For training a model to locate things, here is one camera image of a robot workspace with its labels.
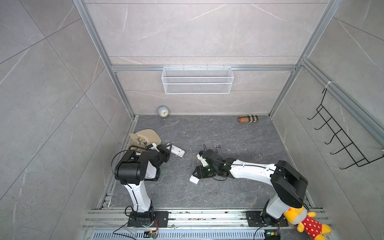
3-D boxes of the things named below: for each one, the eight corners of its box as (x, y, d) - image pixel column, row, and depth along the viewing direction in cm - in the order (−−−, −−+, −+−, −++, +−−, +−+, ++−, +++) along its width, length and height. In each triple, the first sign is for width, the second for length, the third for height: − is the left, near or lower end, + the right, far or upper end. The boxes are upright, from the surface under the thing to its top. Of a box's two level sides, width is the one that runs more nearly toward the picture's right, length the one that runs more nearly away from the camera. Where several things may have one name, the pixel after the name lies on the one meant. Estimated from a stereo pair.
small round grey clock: (158, 117, 122) (155, 109, 115) (164, 112, 126) (162, 104, 119) (164, 121, 119) (162, 113, 112) (170, 115, 123) (169, 107, 116)
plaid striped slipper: (238, 122, 117) (239, 120, 115) (237, 116, 121) (238, 114, 119) (258, 122, 117) (259, 120, 115) (256, 116, 121) (257, 114, 119)
